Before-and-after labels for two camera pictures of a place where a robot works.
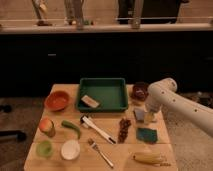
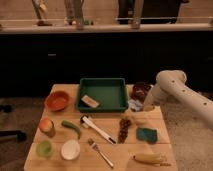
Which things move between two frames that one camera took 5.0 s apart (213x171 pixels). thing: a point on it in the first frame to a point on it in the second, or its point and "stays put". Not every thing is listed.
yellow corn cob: [153, 158] stays put
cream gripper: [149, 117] to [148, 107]
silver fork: [92, 143] stays put
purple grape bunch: [124, 125] stays put
